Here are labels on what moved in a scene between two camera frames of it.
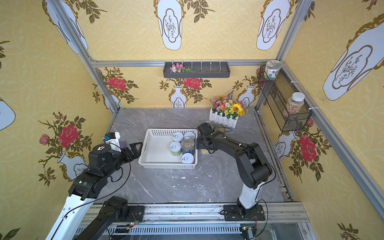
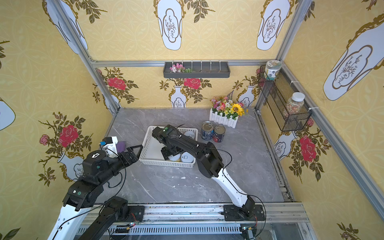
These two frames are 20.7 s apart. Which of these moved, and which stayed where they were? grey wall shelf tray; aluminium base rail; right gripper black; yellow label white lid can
Moved: yellow label white lid can; right gripper black
Stayed: aluminium base rail; grey wall shelf tray
